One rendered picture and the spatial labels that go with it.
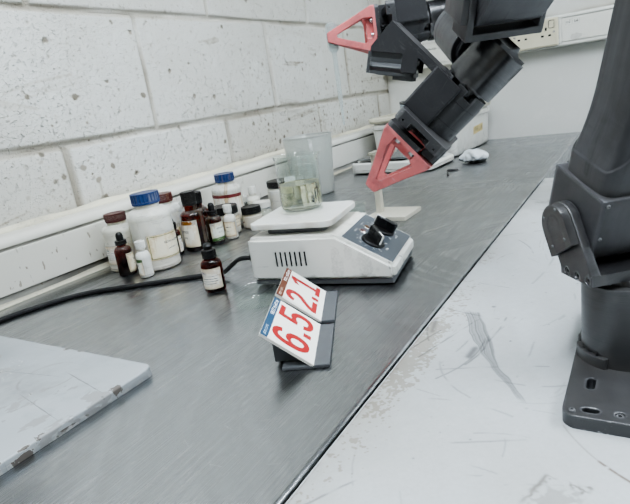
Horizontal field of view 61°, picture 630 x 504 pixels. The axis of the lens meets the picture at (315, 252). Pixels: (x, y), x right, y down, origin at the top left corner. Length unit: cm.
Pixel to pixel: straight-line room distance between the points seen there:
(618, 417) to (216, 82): 114
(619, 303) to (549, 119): 165
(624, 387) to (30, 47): 96
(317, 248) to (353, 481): 38
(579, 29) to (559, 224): 159
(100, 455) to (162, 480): 7
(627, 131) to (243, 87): 113
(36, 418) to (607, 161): 49
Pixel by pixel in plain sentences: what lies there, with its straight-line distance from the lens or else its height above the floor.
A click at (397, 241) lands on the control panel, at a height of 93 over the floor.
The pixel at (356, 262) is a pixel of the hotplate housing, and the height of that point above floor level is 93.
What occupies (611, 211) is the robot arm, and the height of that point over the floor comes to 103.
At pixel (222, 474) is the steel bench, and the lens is 41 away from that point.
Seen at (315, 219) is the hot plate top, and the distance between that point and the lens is 70.
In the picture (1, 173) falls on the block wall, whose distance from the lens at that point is 99.
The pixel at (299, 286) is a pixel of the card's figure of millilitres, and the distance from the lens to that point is 64.
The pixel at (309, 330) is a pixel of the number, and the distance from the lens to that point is 56.
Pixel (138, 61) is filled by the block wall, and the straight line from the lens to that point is 119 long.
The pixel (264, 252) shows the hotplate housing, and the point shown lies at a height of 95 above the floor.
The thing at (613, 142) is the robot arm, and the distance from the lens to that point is 42.
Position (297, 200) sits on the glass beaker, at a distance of 74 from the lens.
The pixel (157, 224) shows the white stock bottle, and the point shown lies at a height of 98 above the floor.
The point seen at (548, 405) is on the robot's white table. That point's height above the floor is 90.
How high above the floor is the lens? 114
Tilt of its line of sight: 16 degrees down
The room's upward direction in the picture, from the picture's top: 9 degrees counter-clockwise
